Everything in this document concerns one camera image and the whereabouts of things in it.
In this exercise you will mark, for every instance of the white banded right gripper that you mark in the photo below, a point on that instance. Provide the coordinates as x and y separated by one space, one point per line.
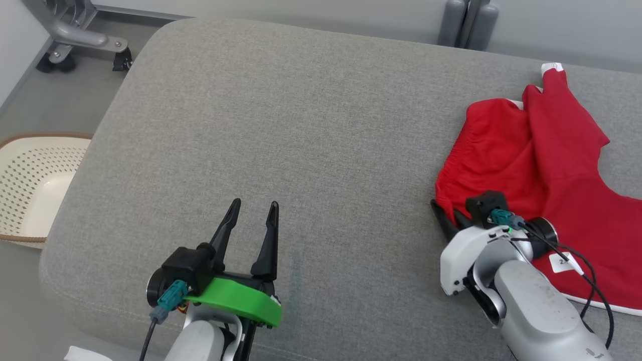
466 255

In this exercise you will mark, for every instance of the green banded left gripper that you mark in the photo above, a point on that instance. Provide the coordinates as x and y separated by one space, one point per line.
241 301

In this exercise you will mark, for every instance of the red shirt with white trim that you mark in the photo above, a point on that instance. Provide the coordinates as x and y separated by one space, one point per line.
567 165

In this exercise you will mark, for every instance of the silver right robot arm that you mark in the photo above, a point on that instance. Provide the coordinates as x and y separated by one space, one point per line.
541 316

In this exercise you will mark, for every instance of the cream perforated laundry basket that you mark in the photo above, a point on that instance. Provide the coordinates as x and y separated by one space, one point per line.
30 175

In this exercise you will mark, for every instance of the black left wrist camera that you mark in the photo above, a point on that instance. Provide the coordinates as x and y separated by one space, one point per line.
185 265

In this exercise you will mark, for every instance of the grey partition post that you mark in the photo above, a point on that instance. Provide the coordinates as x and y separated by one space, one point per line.
454 25

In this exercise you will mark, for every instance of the grey metal wheeled frame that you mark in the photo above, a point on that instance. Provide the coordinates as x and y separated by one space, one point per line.
75 36

